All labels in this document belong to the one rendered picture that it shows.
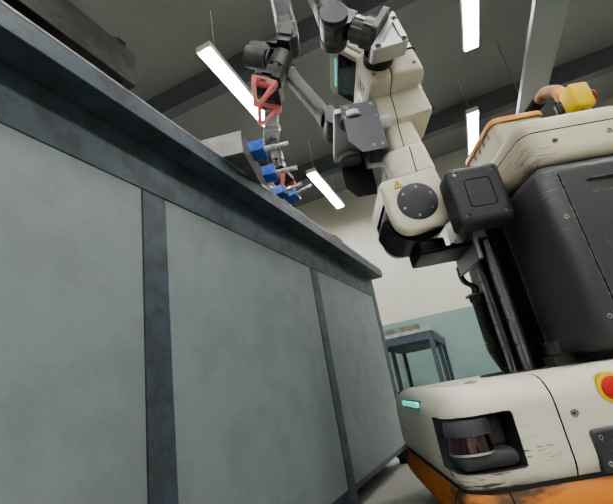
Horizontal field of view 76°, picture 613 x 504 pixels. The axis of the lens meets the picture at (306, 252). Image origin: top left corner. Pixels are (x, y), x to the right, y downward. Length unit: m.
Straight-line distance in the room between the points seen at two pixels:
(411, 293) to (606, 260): 6.77
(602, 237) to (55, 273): 0.94
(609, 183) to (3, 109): 1.06
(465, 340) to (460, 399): 6.72
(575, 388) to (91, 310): 0.76
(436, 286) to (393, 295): 0.80
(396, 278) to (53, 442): 7.39
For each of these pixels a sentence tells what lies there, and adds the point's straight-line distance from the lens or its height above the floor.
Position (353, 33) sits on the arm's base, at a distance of 1.21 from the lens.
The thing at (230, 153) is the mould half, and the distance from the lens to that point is 0.86.
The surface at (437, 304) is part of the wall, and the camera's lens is 7.56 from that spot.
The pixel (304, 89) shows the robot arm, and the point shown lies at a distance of 1.67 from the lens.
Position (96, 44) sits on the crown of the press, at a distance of 2.14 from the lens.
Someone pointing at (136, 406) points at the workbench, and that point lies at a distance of 0.60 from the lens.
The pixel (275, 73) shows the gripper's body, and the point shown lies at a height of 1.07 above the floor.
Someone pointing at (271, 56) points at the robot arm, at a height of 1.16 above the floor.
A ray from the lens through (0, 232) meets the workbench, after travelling 0.55.
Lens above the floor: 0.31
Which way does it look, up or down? 20 degrees up
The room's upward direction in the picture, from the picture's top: 10 degrees counter-clockwise
